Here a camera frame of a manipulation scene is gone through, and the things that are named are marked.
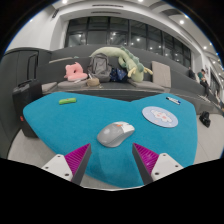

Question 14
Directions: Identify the pink plush cushion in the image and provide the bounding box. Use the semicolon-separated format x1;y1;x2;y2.
63;61;89;82

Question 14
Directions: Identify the tan woven hat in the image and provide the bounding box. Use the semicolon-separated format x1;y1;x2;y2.
86;77;101;88

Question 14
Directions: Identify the grey upright square cushion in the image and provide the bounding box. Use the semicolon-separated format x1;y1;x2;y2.
151;60;173;89

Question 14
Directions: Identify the white marker with blue cap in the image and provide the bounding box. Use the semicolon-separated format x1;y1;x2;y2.
165;96;182;106

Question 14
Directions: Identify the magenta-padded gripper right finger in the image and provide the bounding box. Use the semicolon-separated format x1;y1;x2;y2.
132;142;184;186

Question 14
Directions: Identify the black suitcase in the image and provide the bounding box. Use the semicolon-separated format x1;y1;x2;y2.
12;78;44;138

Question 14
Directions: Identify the grey backpack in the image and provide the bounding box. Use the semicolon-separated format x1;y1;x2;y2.
87;52;113;83

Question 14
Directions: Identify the green dragon plush toy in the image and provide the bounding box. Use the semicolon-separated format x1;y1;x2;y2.
89;45;154;83

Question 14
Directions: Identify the dark blue patterned bag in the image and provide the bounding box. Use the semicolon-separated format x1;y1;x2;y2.
109;67;129;83

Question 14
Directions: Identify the dark glass window wall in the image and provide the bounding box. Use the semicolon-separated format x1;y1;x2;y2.
64;16;193;68

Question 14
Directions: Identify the round light blue mouse pad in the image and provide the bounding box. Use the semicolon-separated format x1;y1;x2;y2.
141;105;179;129

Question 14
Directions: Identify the grey flat seat cushion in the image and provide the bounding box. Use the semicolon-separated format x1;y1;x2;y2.
127;78;165;92
41;81;58;94
57;79;89;90

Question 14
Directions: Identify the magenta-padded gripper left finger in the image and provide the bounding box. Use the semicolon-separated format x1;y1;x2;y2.
41;143;92;186

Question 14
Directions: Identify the grey and white computer mouse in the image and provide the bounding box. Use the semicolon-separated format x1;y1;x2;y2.
96;120;136;148

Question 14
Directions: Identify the person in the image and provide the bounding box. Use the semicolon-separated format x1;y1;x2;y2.
187;66;197;80
197;68;212;98

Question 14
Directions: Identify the small green eraser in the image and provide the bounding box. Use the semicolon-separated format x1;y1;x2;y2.
58;97;77;106

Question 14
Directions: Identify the black bag on floor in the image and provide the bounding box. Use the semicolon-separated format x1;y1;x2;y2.
199;110;212;128

